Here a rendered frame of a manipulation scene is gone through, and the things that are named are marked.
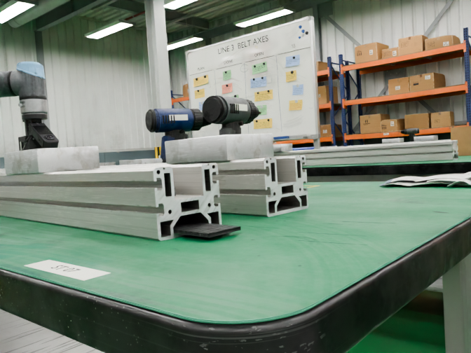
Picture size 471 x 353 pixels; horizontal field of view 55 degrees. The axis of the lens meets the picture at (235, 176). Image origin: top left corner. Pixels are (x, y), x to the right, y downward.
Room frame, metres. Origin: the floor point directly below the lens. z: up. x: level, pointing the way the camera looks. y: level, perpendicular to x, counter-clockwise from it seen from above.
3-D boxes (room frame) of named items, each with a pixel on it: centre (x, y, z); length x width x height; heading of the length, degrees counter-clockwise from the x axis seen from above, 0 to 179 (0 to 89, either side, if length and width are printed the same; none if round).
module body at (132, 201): (0.84, 0.34, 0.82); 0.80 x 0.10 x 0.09; 44
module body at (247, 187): (0.98, 0.20, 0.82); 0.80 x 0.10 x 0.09; 44
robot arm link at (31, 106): (1.37, 0.59, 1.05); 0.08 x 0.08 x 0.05
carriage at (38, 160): (0.84, 0.34, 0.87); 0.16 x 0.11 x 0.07; 44
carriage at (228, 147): (0.80, 0.03, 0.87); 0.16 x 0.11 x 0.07; 44
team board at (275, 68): (4.30, -0.17, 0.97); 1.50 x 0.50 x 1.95; 49
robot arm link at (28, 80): (1.37, 0.59, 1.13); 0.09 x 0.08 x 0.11; 87
